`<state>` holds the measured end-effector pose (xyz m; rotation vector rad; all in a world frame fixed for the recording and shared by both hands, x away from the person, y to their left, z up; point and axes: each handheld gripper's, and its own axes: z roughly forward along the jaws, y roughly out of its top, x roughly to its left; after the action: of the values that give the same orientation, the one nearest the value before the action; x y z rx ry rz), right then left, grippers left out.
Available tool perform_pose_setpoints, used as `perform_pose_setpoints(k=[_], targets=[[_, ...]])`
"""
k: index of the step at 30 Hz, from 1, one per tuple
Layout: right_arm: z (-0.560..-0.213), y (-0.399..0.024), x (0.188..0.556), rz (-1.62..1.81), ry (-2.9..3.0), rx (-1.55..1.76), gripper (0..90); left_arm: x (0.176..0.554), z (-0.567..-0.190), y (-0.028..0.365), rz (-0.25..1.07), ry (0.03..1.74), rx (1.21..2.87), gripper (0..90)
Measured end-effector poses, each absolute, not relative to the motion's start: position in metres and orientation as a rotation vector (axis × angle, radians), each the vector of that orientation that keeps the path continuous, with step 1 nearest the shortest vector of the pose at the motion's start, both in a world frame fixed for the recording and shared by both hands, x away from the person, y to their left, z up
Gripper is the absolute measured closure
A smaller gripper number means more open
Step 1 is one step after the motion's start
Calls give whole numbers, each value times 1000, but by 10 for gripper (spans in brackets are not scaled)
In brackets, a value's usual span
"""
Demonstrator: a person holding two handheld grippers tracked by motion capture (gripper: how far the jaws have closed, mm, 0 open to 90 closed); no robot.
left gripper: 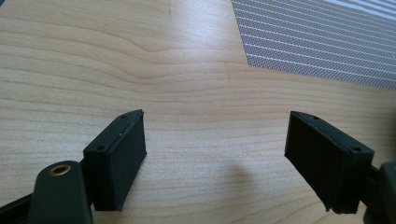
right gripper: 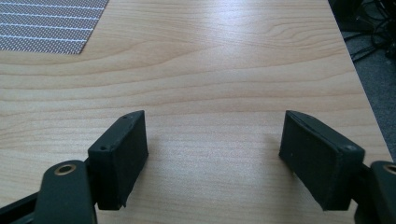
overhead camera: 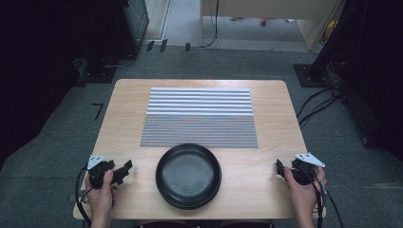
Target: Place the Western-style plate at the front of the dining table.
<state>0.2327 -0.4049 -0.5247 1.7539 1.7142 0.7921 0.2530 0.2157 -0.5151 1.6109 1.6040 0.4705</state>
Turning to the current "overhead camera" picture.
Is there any black floor cables bundle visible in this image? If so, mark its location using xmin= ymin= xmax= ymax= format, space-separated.
xmin=296 ymin=53 xmax=347 ymax=129

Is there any black stand base plate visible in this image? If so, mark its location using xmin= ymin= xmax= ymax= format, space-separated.
xmin=293 ymin=63 xmax=332 ymax=88

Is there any dark equipment cabinet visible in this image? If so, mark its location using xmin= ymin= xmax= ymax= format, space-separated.
xmin=111 ymin=0 xmax=150 ymax=59

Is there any striped grey woven placemat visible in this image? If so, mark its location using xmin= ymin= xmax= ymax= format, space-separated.
xmin=140 ymin=86 xmax=259 ymax=149

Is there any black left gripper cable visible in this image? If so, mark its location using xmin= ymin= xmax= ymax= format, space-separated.
xmin=74 ymin=165 xmax=97 ymax=227

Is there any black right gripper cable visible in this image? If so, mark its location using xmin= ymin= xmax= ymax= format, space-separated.
xmin=297 ymin=164 xmax=345 ymax=228

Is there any light wooden cabinet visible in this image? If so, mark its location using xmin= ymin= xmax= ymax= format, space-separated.
xmin=199 ymin=0 xmax=347 ymax=52

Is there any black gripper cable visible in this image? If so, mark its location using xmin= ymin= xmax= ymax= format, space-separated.
xmin=297 ymin=164 xmax=345 ymax=228
xmin=74 ymin=165 xmax=97 ymax=227

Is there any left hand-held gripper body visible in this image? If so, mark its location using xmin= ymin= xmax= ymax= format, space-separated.
xmin=86 ymin=154 xmax=110 ymax=190

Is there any person's right hand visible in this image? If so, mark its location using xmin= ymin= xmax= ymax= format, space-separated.
xmin=282 ymin=165 xmax=328 ymax=220

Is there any black hanging cable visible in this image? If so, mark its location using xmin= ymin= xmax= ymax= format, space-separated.
xmin=202 ymin=0 xmax=221 ymax=49

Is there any person's left hand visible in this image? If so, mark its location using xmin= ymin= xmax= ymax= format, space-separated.
xmin=84 ymin=169 xmax=118 ymax=220

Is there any yellow object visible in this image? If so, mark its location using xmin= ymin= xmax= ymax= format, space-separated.
xmin=321 ymin=19 xmax=338 ymax=45

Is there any black stand foot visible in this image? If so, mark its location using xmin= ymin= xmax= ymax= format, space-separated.
xmin=73 ymin=56 xmax=119 ymax=88

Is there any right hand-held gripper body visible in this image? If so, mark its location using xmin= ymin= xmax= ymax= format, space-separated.
xmin=291 ymin=152 xmax=326 ymax=186

